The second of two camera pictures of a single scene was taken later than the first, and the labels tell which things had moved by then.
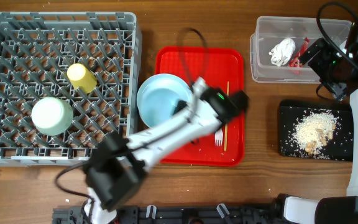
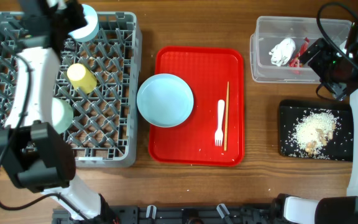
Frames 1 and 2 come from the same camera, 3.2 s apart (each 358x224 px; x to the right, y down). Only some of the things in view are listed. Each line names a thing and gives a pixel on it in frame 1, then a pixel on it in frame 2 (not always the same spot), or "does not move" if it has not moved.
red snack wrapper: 296,62 does not move
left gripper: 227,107 to 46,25
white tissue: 281,53 does not move
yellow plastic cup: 81,78 does not move
